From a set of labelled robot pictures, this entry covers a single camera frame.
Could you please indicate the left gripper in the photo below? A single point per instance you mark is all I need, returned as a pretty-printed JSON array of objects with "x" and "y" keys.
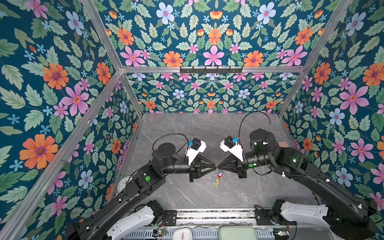
[{"x": 196, "y": 165}]

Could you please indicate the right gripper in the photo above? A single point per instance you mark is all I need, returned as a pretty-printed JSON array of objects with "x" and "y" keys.
[{"x": 232, "y": 160}]

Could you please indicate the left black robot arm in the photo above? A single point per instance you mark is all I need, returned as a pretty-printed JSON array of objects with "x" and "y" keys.
[{"x": 144, "y": 182}]

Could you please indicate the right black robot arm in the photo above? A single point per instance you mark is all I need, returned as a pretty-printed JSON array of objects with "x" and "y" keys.
[{"x": 345, "y": 214}]

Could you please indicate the pink eraser case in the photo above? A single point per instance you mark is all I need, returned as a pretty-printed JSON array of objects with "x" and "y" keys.
[{"x": 283, "y": 144}]

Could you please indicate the pale green box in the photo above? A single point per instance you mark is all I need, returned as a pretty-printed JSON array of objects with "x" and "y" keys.
[{"x": 237, "y": 233}]

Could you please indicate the white clock at front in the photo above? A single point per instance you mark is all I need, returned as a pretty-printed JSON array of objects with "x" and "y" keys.
[{"x": 183, "y": 234}]

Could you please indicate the white round alarm clock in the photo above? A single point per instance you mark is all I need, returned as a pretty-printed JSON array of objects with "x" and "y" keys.
[{"x": 122, "y": 184}]

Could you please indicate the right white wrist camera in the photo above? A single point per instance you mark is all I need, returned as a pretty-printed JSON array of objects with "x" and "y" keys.
[{"x": 232, "y": 145}]

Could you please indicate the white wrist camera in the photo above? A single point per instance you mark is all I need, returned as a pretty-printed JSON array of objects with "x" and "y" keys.
[
  {"x": 195, "y": 147},
  {"x": 232, "y": 145}
]

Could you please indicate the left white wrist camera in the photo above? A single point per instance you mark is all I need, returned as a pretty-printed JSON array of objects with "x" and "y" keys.
[{"x": 195, "y": 147}]

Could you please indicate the aluminium front rail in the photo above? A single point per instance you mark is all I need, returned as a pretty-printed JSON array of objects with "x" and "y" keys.
[{"x": 216, "y": 217}]

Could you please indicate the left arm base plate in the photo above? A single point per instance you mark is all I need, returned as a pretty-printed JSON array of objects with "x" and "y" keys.
[{"x": 167, "y": 218}]

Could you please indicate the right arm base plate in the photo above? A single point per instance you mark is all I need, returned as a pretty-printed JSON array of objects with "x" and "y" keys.
[{"x": 267, "y": 217}]

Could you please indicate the black hook rail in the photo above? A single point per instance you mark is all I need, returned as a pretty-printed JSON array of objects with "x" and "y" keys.
[{"x": 210, "y": 70}]

